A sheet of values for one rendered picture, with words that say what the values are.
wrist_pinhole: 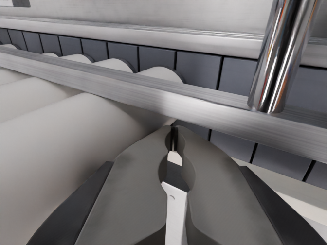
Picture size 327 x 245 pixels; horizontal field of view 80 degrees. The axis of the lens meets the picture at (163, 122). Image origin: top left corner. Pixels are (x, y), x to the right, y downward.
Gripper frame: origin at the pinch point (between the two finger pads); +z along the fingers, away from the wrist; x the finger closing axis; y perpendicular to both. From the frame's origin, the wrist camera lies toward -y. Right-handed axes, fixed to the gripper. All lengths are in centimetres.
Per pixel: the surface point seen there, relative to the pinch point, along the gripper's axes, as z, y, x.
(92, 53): 11.1, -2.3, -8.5
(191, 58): 5.4, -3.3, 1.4
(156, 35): 7.3, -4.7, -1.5
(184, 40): 6.0, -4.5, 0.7
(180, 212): 5.2, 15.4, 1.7
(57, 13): 21.4, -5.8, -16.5
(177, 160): 1.8, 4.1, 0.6
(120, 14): 15.5, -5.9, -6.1
